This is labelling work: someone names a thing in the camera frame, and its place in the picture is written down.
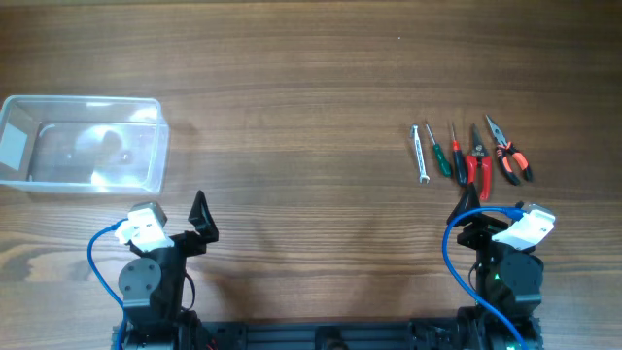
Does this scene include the red black screwdriver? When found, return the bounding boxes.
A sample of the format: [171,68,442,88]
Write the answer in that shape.
[451,123,467,187]

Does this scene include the silver wrench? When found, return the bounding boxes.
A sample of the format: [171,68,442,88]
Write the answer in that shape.
[410,124,430,184]

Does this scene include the green handled screwdriver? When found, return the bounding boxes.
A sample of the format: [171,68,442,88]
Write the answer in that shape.
[426,123,452,178]

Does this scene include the left blue cable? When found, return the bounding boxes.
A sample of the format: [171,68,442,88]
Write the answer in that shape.
[86,218,130,350]

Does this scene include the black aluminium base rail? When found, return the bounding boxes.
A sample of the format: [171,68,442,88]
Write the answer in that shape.
[121,318,521,350]

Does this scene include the red handled snips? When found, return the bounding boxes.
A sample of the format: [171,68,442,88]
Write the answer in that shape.
[465,124,493,201]

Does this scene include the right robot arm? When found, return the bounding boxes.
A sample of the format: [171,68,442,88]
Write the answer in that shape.
[441,184,544,349]

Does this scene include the orange black needle-nose pliers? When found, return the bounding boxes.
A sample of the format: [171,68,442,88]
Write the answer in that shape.
[485,115,534,186]

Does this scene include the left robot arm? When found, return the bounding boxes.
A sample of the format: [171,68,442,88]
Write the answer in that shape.
[112,191,219,349]

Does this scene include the right blue cable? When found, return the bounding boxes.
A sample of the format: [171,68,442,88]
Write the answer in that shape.
[440,206,531,350]

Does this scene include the clear plastic container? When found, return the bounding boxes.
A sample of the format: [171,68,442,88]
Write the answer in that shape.
[1,95,170,195]

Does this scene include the blue cable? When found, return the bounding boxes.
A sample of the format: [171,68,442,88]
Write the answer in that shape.
[86,218,130,350]
[440,206,531,350]

